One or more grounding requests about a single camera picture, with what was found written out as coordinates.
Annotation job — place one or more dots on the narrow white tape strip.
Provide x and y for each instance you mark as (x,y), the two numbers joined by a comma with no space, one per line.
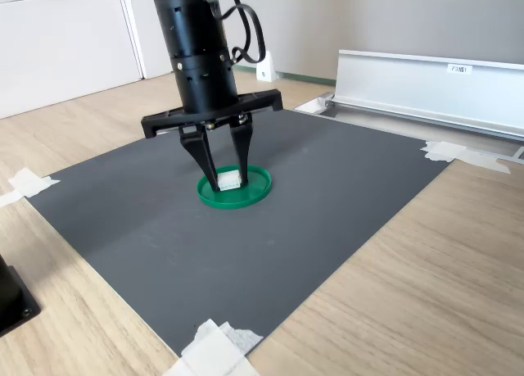
(8,199)
(487,162)

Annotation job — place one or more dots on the small white bracket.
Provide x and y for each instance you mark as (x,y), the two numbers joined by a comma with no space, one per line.
(266,69)

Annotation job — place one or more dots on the round green lid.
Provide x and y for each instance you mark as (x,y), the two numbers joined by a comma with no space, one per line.
(256,191)

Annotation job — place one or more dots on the small white printed label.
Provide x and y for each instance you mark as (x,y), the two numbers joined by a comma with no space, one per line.
(459,69)

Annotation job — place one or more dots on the small white plastic terminal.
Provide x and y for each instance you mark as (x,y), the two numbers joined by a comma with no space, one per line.
(228,180)

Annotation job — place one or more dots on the narrow white partition panel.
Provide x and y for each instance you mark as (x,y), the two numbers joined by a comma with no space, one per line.
(155,62)

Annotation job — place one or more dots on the wide white partition panel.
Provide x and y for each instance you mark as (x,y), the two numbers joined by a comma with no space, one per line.
(61,52)

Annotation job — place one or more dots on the fibrous white tape piece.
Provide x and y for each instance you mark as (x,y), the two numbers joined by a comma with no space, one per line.
(245,337)

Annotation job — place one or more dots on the dark grey mat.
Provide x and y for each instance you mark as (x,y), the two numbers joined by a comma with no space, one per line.
(163,249)

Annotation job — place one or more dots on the wide white tape piece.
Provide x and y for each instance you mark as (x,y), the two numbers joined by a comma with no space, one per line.
(30,182)
(442,151)
(209,351)

